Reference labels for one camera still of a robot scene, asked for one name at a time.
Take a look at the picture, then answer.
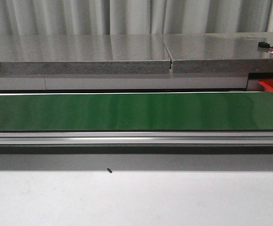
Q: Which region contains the grey stone counter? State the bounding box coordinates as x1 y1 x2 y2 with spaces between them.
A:
0 32 273 92

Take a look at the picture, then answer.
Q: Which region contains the green conveyor belt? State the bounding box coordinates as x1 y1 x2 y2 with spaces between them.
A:
0 92 273 131

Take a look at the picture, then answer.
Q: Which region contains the white pleated curtain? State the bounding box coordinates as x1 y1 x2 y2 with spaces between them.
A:
0 0 273 35

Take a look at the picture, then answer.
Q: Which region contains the aluminium conveyor frame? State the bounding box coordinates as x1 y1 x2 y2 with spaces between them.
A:
0 131 273 146

